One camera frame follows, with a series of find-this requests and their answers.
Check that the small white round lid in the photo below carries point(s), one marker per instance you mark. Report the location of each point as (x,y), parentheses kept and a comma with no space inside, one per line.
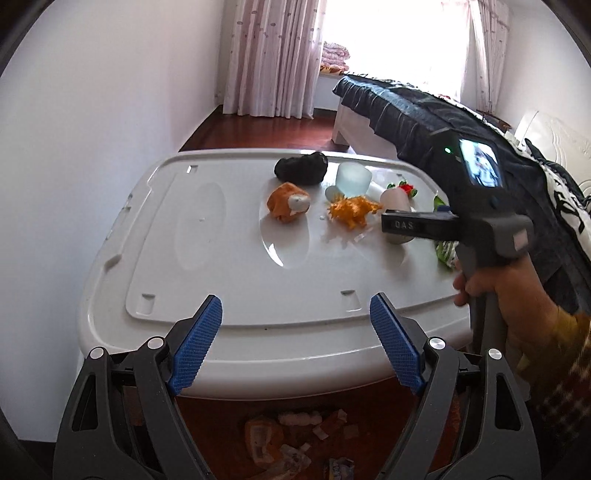
(331,193)

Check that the orange spiky dinosaur toy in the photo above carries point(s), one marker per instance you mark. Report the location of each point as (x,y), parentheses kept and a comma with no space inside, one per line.
(353,211)

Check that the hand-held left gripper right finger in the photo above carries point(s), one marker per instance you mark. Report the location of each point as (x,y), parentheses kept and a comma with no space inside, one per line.
(396,344)

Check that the small beige wrapper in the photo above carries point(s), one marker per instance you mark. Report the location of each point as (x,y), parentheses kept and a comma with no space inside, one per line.
(351,431)

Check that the pale printed snack packet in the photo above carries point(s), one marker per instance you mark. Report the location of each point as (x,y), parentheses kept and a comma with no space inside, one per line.
(294,458)

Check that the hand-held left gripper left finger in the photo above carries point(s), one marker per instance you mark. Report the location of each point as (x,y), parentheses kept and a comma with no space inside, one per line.
(198,341)

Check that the black plush toy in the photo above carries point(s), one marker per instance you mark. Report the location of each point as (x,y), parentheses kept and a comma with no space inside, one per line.
(301,168)

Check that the white foam piece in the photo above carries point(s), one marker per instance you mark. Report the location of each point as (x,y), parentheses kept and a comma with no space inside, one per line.
(300,418)

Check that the white bed frame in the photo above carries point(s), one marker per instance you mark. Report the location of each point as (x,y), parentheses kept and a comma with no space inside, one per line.
(358,134)

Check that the small orange wrapper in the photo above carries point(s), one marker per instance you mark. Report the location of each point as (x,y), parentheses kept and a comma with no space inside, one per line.
(333,420)

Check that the blue printed packet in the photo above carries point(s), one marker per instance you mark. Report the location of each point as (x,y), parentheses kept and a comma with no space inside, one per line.
(340,468)

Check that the translucent plastic cup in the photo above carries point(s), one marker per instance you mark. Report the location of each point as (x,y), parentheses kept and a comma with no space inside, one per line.
(353,180)

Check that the green snack packet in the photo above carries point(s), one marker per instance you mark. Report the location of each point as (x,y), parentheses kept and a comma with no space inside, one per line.
(445,254)

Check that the person's right forearm patterned sleeve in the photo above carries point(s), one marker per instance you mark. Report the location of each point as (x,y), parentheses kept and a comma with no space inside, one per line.
(563,369)

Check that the white pink egg toy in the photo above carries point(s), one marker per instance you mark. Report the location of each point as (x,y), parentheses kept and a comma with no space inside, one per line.
(396,201)

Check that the white padded headboard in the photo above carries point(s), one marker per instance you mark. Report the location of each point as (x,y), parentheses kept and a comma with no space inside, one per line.
(554,134)

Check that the red and green toy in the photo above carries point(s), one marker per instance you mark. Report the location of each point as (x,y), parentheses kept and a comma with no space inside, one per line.
(405,188)

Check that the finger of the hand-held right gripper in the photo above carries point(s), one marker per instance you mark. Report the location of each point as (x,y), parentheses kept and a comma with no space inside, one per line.
(415,225)

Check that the person's right hand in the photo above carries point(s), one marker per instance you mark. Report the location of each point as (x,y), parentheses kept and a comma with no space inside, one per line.
(519,288)

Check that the large orange snack wrapper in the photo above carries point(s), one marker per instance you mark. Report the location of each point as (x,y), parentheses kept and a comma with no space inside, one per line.
(263,441)

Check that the black and white printed cloth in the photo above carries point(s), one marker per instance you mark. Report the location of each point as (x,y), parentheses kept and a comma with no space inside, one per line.
(570,203)

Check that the folded pink quilts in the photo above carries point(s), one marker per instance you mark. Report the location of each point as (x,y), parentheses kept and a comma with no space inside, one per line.
(334,55)

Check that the orange plush toy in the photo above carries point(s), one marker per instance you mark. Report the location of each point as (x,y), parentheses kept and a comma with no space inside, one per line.
(284,201)

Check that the white plastic storage box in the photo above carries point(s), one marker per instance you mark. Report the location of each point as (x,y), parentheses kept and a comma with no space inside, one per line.
(231,277)

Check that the wide pink patterned curtain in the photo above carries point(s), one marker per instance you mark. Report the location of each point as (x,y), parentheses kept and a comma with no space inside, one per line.
(272,55)

